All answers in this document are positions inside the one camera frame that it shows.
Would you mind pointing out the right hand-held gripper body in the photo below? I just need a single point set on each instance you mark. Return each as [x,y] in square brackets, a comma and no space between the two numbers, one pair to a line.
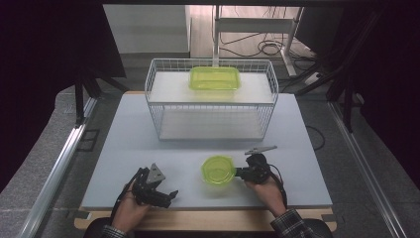
[257,170]

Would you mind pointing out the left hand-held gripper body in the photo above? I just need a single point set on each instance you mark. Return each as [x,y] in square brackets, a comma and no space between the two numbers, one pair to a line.
[148,195]

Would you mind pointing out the rectangular green plastic tray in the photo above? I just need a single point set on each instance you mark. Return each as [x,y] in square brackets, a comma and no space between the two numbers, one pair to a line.
[214,78]

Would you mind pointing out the person's left hand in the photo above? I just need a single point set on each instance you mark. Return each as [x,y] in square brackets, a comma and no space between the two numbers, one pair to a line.
[128,211]

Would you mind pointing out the person's right hand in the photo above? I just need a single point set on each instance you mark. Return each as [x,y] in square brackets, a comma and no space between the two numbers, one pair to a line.
[269,196]

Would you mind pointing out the white power strip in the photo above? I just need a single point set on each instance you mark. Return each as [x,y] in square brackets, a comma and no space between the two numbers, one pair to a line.
[312,78]

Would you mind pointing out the black metal stand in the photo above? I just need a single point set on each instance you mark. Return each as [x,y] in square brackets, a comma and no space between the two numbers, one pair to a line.
[79,99]
[346,109]

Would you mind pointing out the white cabinet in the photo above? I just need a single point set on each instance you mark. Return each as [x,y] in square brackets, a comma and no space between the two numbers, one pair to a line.
[148,28]

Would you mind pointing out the aluminium rail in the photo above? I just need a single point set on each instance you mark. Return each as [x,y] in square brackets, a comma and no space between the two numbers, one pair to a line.
[366,172]
[56,172]

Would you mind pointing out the white desk frame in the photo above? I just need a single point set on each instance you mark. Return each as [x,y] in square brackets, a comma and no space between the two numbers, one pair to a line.
[257,24]

